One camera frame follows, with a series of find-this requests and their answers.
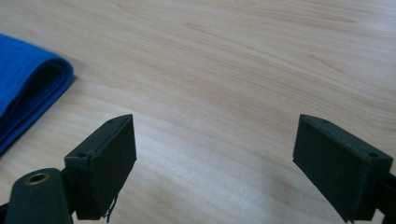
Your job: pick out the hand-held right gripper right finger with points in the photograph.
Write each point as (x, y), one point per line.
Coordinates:
(336, 165)

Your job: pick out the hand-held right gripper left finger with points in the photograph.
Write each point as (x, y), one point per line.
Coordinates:
(106, 168)

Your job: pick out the blue towel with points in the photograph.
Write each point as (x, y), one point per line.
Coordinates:
(18, 71)

